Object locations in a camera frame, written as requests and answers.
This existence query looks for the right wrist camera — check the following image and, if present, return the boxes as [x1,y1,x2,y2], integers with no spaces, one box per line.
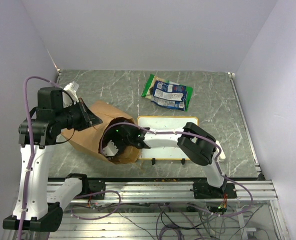
[102,140,119,158]

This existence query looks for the green Chuba chips bag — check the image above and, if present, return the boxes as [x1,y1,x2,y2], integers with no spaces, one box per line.
[141,74,193,106]

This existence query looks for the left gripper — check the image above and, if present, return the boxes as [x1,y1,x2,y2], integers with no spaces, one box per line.
[55,97,103,131]

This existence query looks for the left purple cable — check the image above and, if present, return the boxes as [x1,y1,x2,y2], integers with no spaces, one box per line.
[17,76,63,240]

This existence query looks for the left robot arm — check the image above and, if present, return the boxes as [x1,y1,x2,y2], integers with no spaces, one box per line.
[3,87,102,232]

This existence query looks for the dark blue snack bag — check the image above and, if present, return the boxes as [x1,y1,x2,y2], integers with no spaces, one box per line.
[151,96,188,111]

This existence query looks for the white board eraser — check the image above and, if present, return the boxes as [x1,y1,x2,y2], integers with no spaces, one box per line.
[215,140,226,162]

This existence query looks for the blue Kettle chips bag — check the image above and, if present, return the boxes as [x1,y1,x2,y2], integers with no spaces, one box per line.
[152,80,187,102]

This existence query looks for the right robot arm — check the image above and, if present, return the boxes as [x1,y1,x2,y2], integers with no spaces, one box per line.
[113,122,227,198]

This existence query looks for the small whiteboard with frame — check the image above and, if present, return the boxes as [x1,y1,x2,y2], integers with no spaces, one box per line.
[137,116,199,165]

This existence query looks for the loose wires under table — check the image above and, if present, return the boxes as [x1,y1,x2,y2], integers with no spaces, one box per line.
[70,191,256,240]

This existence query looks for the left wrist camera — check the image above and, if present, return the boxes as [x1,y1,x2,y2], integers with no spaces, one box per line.
[63,81,79,108]

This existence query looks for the aluminium rail frame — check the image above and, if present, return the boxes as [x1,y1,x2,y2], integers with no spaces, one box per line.
[15,178,288,240]

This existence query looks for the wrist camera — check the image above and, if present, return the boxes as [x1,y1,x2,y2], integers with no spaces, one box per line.
[63,81,79,108]
[102,140,119,158]

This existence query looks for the brown paper bag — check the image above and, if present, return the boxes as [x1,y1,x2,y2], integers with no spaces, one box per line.
[62,101,141,170]

